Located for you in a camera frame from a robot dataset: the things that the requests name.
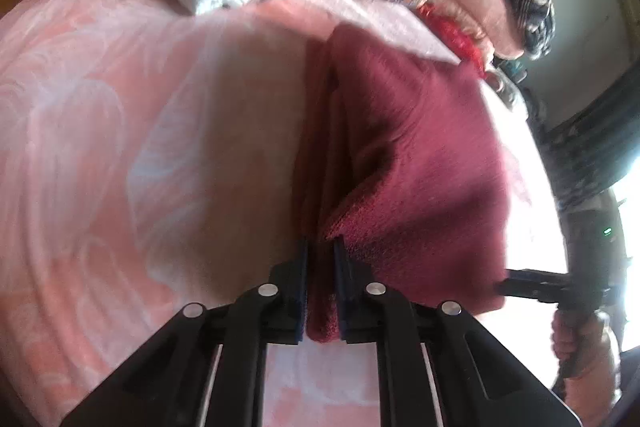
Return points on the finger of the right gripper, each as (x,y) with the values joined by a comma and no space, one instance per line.
(541,292)
(521,278)

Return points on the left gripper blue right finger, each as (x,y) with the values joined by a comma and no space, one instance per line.
(437,366)

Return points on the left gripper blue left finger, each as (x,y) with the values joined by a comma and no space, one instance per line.
(204,367)

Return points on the dark red knit sweater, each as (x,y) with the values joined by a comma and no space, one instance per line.
(399,159)

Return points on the right hand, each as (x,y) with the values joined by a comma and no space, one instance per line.
(585,345)

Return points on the red satin cloth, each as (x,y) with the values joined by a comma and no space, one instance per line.
(452,36)

